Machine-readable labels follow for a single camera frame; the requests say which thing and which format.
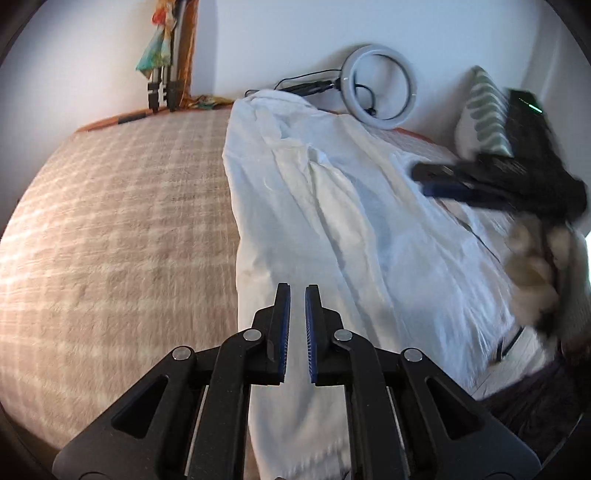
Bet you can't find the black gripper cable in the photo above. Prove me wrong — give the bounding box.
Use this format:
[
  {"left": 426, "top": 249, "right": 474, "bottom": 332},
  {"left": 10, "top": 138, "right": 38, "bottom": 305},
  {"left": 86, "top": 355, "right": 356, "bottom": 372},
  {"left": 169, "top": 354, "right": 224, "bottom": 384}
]
[{"left": 496, "top": 324, "right": 525, "bottom": 365}]

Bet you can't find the white gloved right hand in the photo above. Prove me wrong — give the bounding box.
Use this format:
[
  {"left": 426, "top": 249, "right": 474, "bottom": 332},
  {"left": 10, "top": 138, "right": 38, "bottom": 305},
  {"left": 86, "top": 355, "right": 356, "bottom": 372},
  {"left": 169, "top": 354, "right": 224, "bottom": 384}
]
[{"left": 504, "top": 216, "right": 590, "bottom": 350}]

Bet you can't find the orange patterned mattress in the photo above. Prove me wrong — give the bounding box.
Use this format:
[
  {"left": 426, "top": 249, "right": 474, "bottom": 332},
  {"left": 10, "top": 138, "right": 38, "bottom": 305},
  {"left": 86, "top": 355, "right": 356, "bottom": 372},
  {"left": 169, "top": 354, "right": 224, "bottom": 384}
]
[{"left": 76, "top": 95, "right": 235, "bottom": 133}]

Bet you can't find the beige plaid bed blanket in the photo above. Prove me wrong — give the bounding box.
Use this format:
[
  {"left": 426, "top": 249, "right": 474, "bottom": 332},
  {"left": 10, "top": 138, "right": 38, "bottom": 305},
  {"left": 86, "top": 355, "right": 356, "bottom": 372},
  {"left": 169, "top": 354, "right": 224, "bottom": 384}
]
[{"left": 1, "top": 110, "right": 239, "bottom": 449}]

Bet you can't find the white cloth garment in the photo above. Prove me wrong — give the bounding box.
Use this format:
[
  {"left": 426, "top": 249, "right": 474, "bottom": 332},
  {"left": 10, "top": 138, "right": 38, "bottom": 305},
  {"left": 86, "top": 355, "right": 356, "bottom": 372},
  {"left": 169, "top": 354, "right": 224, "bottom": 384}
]
[{"left": 222, "top": 90, "right": 514, "bottom": 479}]

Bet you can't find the white ring light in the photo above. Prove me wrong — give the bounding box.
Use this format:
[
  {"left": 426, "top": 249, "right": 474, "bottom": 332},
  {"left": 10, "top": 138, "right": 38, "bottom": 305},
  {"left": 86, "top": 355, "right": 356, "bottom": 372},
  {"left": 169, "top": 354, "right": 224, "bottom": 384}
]
[{"left": 339, "top": 44, "right": 418, "bottom": 130}]

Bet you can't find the black ring light cable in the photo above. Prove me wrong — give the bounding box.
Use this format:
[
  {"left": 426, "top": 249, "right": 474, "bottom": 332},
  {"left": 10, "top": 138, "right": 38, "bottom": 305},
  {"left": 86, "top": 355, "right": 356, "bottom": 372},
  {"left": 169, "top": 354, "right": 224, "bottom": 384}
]
[{"left": 244, "top": 67, "right": 378, "bottom": 116}]

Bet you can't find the green striped white pillow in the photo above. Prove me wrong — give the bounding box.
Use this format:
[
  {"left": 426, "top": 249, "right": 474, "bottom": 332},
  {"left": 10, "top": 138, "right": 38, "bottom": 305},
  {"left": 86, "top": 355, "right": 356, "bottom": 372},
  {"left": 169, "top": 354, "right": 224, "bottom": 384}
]
[{"left": 455, "top": 66, "right": 513, "bottom": 160}]

